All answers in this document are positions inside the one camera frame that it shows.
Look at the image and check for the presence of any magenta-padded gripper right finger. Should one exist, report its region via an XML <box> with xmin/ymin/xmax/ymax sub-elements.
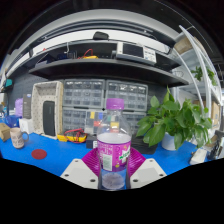
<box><xmin>126</xmin><ymin>146</ymin><xmax>168</xmax><ymax>190</ymax></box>

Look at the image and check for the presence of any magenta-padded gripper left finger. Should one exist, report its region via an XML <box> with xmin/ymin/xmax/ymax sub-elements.
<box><xmin>60</xmin><ymin>147</ymin><xmax>101</xmax><ymax>190</ymax></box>

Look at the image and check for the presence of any clear bottle with purple cap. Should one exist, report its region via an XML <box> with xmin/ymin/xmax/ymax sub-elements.
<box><xmin>96</xmin><ymin>97</ymin><xmax>133</xmax><ymax>192</ymax></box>

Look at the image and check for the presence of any flat black box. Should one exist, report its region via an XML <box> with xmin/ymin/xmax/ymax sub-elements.
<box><xmin>130</xmin><ymin>135</ymin><xmax>159</xmax><ymax>155</ymax></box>

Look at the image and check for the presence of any small black box white label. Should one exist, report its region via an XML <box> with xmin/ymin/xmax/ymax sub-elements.
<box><xmin>85</xmin><ymin>134</ymin><xmax>99</xmax><ymax>150</ymax></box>

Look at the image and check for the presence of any yellow multimeter with red leads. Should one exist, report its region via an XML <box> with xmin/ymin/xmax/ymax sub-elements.
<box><xmin>56</xmin><ymin>128</ymin><xmax>88</xmax><ymax>144</ymax></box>

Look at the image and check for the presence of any flat round red coaster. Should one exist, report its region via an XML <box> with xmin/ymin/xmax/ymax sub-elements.
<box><xmin>31</xmin><ymin>148</ymin><xmax>48</xmax><ymax>160</ymax></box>

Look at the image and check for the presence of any clear box with coloured parts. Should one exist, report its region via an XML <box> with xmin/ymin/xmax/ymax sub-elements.
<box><xmin>84</xmin><ymin>110</ymin><xmax>108</xmax><ymax>136</ymax></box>

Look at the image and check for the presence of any grey small-parts drawer cabinet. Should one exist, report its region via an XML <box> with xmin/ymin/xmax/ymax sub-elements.
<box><xmin>62</xmin><ymin>107</ymin><xmax>88</xmax><ymax>133</ymax></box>
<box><xmin>123</xmin><ymin>110</ymin><xmax>147</xmax><ymax>136</ymax></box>
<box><xmin>63</xmin><ymin>78</ymin><xmax>106</xmax><ymax>109</ymax></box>
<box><xmin>105</xmin><ymin>79</ymin><xmax>149</xmax><ymax>112</ymax></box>

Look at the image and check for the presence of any green potted plant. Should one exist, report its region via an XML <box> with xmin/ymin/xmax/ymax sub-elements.
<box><xmin>135</xmin><ymin>87</ymin><xmax>213</xmax><ymax>152</ymax></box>

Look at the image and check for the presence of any black rounded speaker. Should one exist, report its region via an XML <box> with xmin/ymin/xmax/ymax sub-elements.
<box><xmin>42</xmin><ymin>100</ymin><xmax>56</xmax><ymax>137</ymax></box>

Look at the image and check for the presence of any beige patterned mug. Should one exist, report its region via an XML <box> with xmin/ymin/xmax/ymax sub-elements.
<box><xmin>9</xmin><ymin>127</ymin><xmax>30</xmax><ymax>150</ymax></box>

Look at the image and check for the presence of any white dotted storage bin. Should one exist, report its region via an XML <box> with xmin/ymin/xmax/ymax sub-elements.
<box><xmin>30</xmin><ymin>80</ymin><xmax>64</xmax><ymax>140</ymax></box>

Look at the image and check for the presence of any dark grey upright box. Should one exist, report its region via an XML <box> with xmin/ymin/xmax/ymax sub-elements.
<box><xmin>22</xmin><ymin>93</ymin><xmax>33</xmax><ymax>120</ymax></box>

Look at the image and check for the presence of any brown cardboard box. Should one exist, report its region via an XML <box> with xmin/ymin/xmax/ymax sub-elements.
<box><xmin>0</xmin><ymin>122</ymin><xmax>12</xmax><ymax>143</ymax></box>

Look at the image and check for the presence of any purple plastic bag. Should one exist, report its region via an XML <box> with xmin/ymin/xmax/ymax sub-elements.
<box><xmin>14</xmin><ymin>97</ymin><xmax>24</xmax><ymax>118</ymax></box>

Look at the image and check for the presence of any white metal shelf unit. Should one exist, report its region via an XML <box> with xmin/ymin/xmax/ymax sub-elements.
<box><xmin>173</xmin><ymin>24</ymin><xmax>224</xmax><ymax>141</ymax></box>

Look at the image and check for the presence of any black overhead shelf unit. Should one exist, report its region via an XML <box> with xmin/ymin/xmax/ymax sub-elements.
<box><xmin>6</xmin><ymin>31</ymin><xmax>189</xmax><ymax>88</ymax></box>

